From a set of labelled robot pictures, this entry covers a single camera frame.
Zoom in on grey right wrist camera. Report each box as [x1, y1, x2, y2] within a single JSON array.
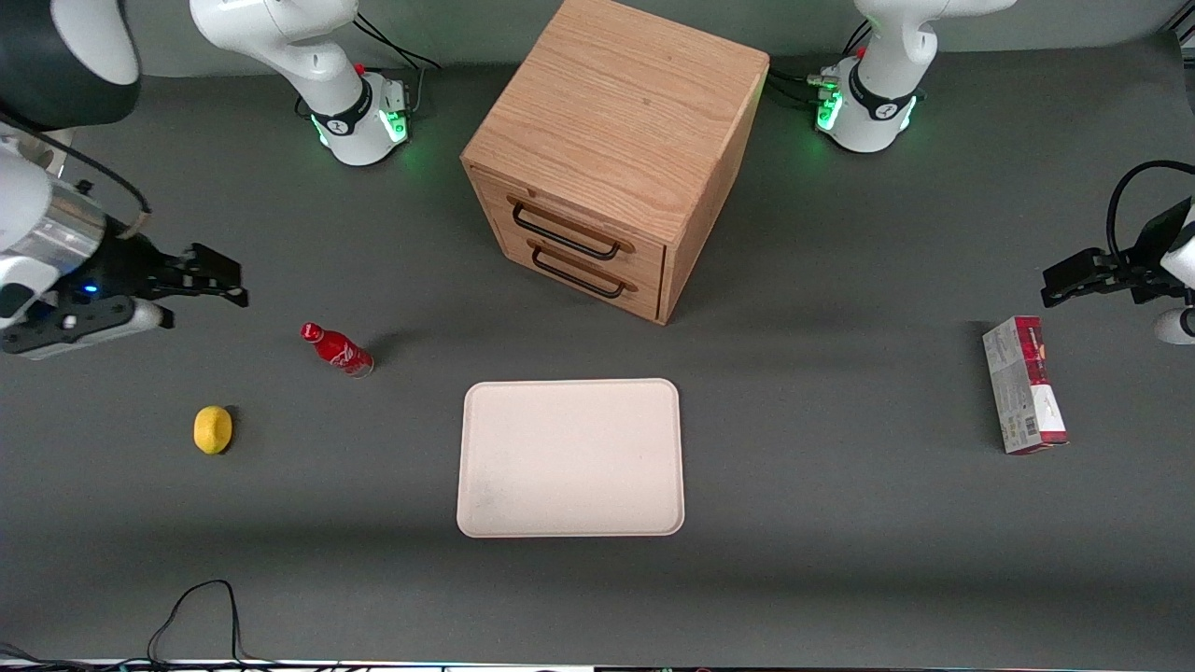
[[0, 297, 176, 361]]

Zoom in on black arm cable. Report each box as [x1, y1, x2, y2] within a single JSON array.
[[0, 112, 153, 234], [1105, 160, 1195, 259]]

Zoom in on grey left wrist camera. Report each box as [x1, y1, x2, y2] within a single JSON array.
[[1152, 306, 1195, 347]]

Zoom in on black left base cables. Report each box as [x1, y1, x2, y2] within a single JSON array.
[[765, 21, 875, 116]]

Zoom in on black base cables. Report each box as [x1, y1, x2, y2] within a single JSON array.
[[765, 21, 875, 116], [353, 13, 443, 119]]

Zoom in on yellow lemon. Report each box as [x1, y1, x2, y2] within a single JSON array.
[[192, 405, 234, 456]]

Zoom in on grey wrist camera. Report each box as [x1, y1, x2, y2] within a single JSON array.
[[0, 297, 176, 361], [1152, 306, 1195, 347]]

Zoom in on red soda bottle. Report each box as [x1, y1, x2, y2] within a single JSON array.
[[299, 321, 376, 380]]

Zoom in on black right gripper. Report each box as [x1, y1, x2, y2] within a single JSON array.
[[63, 224, 251, 308]]

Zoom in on wooden drawer cabinet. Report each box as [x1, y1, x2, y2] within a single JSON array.
[[460, 0, 772, 327]]

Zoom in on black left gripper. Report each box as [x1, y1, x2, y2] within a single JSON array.
[[1042, 198, 1193, 310]]

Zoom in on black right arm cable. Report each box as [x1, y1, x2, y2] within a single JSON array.
[[0, 112, 153, 234]]

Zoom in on black right base cables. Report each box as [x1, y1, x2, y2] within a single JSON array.
[[353, 13, 443, 119]]

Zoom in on grey and red carton box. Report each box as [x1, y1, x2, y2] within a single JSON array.
[[981, 315, 1071, 456]]

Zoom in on black metal drawer handle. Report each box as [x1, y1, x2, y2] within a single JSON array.
[[531, 244, 627, 301], [511, 202, 623, 261]]

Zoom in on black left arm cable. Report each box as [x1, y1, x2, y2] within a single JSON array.
[[1105, 160, 1195, 259]]

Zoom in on black cable on table edge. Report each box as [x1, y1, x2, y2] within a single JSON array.
[[147, 579, 246, 669]]

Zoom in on cream rectangular tray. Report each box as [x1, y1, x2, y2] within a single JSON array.
[[456, 377, 686, 539]]

